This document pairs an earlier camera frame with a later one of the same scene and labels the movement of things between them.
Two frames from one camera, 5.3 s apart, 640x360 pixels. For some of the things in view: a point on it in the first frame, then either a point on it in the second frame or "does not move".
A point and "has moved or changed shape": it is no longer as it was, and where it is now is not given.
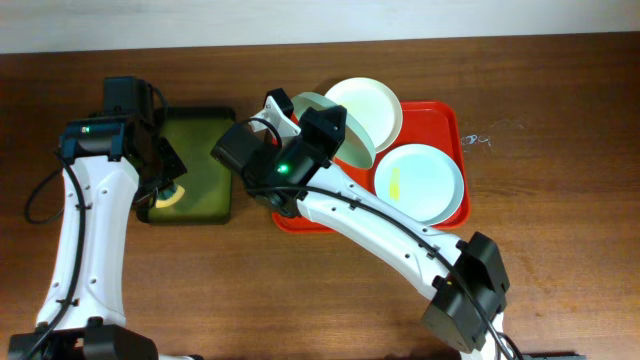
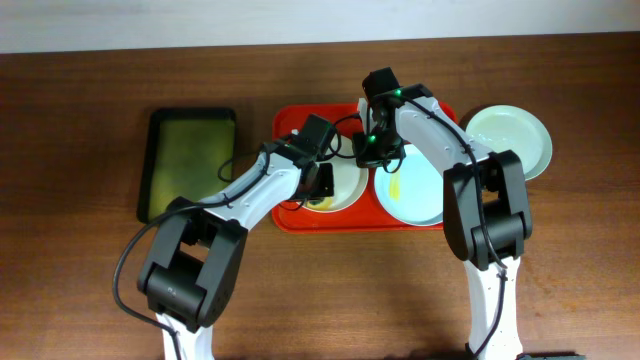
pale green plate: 355,150 -> 505,127
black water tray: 202,139 does not move
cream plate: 374,104 has moved or changed shape
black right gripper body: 302,150 -> 373,149
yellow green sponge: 169,196 has moved or changed shape
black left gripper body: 167,163 -> 320,181
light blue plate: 421,182 does not move
